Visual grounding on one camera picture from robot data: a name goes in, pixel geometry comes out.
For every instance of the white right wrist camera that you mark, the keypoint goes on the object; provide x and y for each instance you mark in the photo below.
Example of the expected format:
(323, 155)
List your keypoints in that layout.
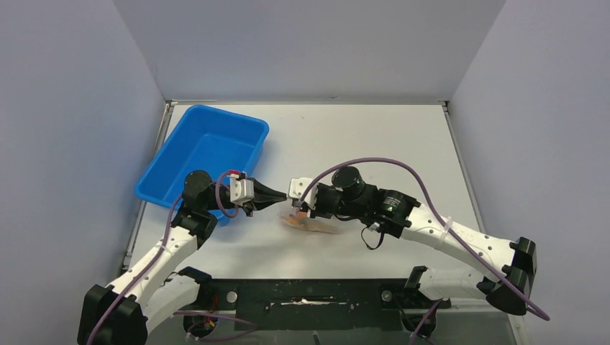
(301, 194)

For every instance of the blue plastic bin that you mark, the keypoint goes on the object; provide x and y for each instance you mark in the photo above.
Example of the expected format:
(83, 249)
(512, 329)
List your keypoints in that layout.
(203, 138)

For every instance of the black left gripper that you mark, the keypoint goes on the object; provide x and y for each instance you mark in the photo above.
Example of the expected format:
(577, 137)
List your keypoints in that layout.
(263, 196)

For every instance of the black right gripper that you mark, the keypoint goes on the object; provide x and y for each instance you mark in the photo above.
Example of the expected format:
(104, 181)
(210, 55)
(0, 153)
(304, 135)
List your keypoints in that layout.
(318, 209)

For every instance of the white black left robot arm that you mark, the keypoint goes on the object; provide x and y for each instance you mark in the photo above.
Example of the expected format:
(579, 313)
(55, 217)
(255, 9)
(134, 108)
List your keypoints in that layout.
(115, 313)

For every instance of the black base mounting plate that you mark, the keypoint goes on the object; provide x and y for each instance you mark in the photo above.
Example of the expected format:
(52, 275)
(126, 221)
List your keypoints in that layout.
(387, 304)

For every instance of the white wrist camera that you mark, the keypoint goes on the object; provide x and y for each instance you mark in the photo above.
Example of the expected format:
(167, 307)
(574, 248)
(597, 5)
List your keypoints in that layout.
(241, 189)
(301, 194)

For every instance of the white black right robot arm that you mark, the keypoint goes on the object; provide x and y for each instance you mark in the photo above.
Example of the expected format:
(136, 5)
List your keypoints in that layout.
(499, 271)

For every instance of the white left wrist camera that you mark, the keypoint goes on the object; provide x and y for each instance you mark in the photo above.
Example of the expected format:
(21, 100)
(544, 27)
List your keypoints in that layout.
(241, 189)

